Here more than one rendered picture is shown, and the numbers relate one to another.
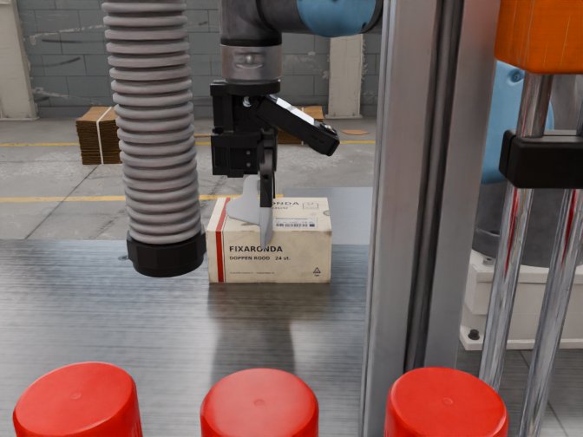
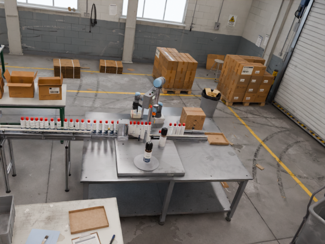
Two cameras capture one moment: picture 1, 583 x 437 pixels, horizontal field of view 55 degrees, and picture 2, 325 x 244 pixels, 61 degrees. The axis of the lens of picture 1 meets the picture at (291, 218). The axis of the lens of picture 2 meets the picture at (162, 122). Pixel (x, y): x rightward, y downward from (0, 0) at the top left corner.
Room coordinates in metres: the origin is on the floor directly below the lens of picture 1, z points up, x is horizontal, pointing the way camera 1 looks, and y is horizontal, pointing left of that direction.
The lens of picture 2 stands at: (-2.95, 0.86, 2.99)
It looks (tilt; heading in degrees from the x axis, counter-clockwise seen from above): 30 degrees down; 341
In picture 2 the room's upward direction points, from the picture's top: 11 degrees clockwise
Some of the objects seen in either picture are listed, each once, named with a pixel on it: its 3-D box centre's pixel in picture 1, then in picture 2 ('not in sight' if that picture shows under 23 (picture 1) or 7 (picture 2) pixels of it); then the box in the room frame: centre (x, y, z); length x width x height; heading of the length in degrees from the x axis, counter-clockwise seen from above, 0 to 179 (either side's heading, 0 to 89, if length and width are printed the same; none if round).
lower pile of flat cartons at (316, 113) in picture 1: (284, 124); (110, 66); (4.73, 0.06, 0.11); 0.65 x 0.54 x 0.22; 89
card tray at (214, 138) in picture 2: not in sight; (216, 138); (0.08, -1.10, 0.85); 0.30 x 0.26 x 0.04; 88
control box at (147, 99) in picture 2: not in sight; (148, 99); (0.21, 0.00, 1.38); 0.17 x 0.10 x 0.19; 143
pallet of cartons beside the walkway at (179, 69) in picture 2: not in sight; (173, 69); (3.93, -1.57, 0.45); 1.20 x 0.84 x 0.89; 3
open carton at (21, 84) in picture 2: not in sight; (22, 83); (1.41, 1.76, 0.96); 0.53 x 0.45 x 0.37; 3
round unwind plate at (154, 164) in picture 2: not in sight; (146, 162); (-0.47, 0.09, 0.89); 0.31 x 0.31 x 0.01
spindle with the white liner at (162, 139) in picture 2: not in sight; (163, 137); (-0.16, -0.17, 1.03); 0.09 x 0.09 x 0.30
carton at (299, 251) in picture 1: (271, 238); (136, 114); (0.71, 0.03, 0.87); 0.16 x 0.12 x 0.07; 90
